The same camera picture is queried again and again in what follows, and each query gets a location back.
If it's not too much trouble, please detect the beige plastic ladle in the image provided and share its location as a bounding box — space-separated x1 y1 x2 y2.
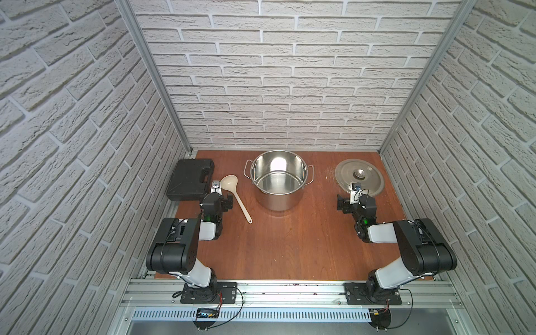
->
221 174 253 224

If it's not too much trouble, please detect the stainless steel pot lid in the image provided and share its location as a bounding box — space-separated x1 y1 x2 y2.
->
334 159 385 197

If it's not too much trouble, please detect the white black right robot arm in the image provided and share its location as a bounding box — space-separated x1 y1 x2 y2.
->
337 194 457 302

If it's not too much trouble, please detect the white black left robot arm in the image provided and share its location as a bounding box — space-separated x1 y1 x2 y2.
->
146 192 233 298

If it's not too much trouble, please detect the black plastic tool case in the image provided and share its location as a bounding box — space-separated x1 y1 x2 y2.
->
166 159 215 201

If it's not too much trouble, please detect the left controller board with display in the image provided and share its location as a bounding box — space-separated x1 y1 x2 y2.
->
193 308 220 330

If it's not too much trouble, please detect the right controller board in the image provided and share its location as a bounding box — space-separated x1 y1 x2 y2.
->
368 308 392 331

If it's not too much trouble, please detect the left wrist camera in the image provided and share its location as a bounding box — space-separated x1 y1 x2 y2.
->
210 181 222 195

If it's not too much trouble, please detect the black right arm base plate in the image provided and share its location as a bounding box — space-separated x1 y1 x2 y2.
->
343 281 402 306

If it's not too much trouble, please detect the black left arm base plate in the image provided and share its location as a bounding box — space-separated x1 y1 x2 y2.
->
180 281 238 305

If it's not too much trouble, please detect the aluminium front rail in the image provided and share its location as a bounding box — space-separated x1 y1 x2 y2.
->
120 279 463 309

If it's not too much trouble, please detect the white vented cable duct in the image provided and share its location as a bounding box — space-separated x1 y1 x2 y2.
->
131 307 371 323

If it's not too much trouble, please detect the aluminium corner post left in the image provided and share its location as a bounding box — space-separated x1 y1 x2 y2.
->
116 0 194 158

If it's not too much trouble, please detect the aluminium corner post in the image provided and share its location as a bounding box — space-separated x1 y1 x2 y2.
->
116 0 194 158
378 0 477 156

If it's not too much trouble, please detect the aluminium corner post right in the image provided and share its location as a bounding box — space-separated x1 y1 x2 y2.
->
378 0 477 156

